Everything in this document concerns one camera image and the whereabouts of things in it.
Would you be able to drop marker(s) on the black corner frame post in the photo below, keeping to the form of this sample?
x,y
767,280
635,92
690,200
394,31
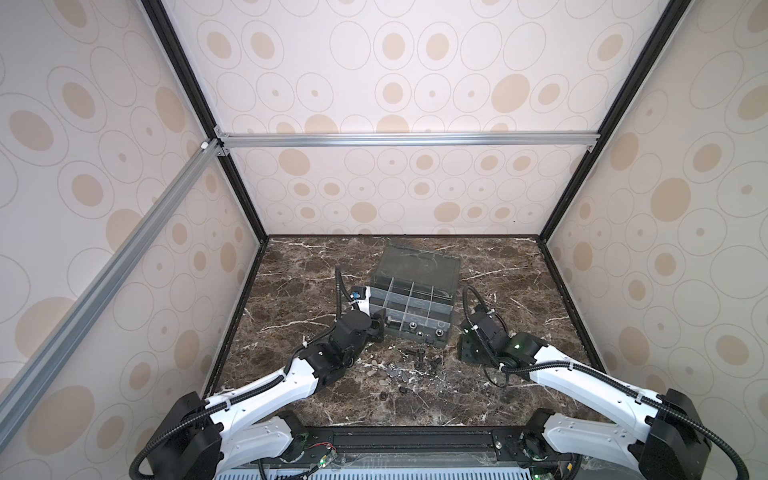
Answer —
x,y
160,22
650,53

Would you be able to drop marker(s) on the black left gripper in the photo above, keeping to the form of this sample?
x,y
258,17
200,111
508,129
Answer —
x,y
377,325

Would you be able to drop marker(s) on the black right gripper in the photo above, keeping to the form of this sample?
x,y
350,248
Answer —
x,y
464,347

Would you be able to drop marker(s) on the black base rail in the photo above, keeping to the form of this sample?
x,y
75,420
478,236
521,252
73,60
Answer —
x,y
417,440

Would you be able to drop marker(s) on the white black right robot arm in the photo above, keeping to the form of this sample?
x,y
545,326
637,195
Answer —
x,y
600,402

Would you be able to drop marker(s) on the clear plastic organizer box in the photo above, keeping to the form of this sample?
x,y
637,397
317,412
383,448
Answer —
x,y
412,292

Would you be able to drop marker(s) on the pile of screws and nuts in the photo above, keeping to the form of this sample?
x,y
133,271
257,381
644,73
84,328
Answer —
x,y
405,370

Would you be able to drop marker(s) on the black corner frame post right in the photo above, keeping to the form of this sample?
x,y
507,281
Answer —
x,y
650,53

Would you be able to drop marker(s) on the aluminium crossbar back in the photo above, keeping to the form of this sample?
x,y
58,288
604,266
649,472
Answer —
x,y
429,139

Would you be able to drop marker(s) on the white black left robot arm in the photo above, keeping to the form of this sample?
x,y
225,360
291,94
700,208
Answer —
x,y
258,408

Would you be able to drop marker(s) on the aluminium crossbar left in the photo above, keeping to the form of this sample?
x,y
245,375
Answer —
x,y
47,362

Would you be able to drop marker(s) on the aluminium crossbar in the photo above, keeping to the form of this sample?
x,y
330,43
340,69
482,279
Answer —
x,y
429,139
47,362

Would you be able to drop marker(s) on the black corner frame post left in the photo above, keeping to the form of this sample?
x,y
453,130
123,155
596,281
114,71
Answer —
x,y
160,22

